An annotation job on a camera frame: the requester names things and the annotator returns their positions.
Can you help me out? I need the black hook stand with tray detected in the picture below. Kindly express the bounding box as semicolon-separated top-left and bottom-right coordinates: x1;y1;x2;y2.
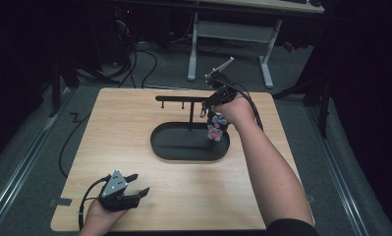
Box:
149;94;232;162

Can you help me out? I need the black sleeve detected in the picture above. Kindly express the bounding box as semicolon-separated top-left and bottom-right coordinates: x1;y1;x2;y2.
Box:
264;218;319;236

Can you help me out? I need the person's left hand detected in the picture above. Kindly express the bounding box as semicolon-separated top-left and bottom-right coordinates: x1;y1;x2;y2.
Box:
78;200;128;236

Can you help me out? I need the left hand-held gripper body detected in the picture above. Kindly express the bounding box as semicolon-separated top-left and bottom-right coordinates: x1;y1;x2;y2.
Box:
97;169;140;212

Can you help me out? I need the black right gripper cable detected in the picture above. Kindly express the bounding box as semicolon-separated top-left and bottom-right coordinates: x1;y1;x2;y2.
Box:
215;78;264;132

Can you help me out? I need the white desk with metal legs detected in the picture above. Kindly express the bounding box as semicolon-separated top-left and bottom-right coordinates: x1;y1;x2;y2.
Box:
187;0;326;89

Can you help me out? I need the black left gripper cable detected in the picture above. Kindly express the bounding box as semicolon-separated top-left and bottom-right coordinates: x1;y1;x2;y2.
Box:
78;174;112;231

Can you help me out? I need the small red object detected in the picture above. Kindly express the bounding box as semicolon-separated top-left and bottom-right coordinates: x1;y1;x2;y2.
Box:
283;40;297;54

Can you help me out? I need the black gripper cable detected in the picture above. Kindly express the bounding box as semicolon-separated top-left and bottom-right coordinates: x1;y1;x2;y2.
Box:
215;78;264;132
78;174;112;231

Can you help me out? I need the grey tape strip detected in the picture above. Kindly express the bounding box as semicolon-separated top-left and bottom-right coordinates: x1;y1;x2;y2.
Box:
48;197;74;207

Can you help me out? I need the thin black floor cable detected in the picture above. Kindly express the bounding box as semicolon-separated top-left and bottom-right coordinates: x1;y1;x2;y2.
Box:
58;111;92;180

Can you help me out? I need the black and white plush toy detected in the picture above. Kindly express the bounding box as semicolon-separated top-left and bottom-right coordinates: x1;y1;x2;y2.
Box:
205;111;231;143

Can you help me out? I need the metal floor rail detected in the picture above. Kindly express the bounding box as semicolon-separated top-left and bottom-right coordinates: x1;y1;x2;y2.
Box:
0;88;74;228
306;107;370;236

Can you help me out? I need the person's right hand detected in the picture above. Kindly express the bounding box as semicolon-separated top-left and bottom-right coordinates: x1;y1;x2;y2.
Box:
212;93;257;131

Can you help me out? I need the black metal stand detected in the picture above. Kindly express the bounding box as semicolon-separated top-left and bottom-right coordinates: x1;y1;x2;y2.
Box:
48;53;81;118
271;73;333;140

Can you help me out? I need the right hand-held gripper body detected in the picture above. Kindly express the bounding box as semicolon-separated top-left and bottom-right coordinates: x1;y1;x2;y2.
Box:
205;56;240;105

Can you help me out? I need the black floor cable bundle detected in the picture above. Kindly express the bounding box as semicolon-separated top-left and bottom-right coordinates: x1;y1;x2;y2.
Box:
113;19;159;89

